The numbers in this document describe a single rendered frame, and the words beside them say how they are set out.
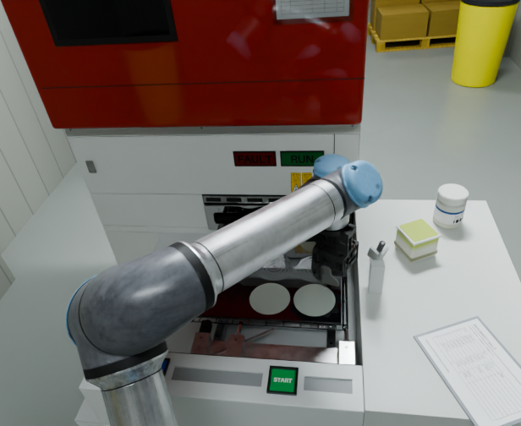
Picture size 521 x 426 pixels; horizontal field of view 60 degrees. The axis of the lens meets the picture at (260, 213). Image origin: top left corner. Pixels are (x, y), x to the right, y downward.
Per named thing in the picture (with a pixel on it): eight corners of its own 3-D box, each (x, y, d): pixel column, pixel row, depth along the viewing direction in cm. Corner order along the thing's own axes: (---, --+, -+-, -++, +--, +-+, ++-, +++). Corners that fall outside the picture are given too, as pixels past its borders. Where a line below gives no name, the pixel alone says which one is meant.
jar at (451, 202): (430, 212, 120) (435, 182, 114) (458, 212, 119) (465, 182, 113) (435, 229, 114) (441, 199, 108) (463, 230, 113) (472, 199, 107)
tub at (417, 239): (392, 245, 111) (395, 225, 107) (419, 237, 112) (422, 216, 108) (410, 265, 105) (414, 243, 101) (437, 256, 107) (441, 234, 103)
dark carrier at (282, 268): (223, 225, 134) (223, 223, 134) (340, 227, 129) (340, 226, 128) (195, 316, 108) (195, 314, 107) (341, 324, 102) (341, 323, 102)
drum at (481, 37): (507, 89, 390) (529, 0, 346) (452, 90, 397) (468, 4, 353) (491, 68, 427) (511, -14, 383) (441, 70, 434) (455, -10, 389)
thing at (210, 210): (209, 226, 142) (205, 202, 136) (351, 229, 135) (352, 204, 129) (208, 230, 140) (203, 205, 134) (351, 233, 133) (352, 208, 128)
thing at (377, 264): (364, 274, 104) (368, 231, 96) (382, 275, 104) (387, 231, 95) (366, 294, 99) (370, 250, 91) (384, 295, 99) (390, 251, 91)
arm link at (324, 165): (302, 165, 87) (327, 146, 92) (304, 210, 94) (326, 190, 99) (336, 177, 83) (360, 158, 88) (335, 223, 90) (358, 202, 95)
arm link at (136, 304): (77, 278, 45) (368, 139, 73) (63, 290, 55) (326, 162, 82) (129, 379, 45) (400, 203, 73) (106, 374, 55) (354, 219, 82)
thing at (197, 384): (115, 383, 104) (96, 346, 95) (359, 402, 95) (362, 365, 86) (99, 423, 97) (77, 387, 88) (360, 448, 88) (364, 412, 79)
